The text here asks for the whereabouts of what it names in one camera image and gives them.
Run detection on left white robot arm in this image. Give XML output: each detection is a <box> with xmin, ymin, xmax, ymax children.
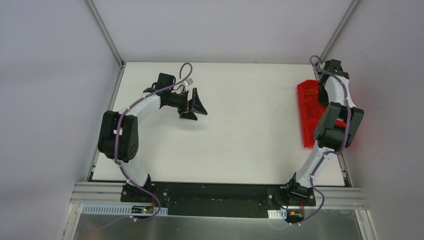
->
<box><xmin>97</xmin><ymin>73</ymin><xmax>208</xmax><ymax>203</ymax></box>

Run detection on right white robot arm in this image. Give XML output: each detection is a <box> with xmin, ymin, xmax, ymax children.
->
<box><xmin>283</xmin><ymin>59</ymin><xmax>365</xmax><ymax>205</ymax></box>

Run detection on red plastic bin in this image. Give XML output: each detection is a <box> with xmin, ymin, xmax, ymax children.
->
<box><xmin>297</xmin><ymin>77</ymin><xmax>364</xmax><ymax>152</ymax></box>

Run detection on left controller board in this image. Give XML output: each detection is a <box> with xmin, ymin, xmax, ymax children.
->
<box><xmin>131</xmin><ymin>205</ymin><xmax>155</xmax><ymax>216</ymax></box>

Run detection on controller board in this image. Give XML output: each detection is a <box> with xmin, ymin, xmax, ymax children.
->
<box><xmin>131</xmin><ymin>205</ymin><xmax>155</xmax><ymax>216</ymax></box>
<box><xmin>285</xmin><ymin>211</ymin><xmax>305</xmax><ymax>224</ymax></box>

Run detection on right controller board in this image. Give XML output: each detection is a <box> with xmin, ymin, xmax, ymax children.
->
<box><xmin>285</xmin><ymin>211</ymin><xmax>305</xmax><ymax>224</ymax></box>

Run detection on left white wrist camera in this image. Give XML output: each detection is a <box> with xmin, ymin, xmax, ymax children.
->
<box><xmin>184</xmin><ymin>78</ymin><xmax>194</xmax><ymax>87</ymax></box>

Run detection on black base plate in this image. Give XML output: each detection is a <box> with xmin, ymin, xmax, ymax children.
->
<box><xmin>120</xmin><ymin>181</ymin><xmax>316</xmax><ymax>219</ymax></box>

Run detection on aluminium frame rail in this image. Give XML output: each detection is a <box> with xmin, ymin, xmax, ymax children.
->
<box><xmin>70</xmin><ymin>182</ymin><xmax>369</xmax><ymax>210</ymax></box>

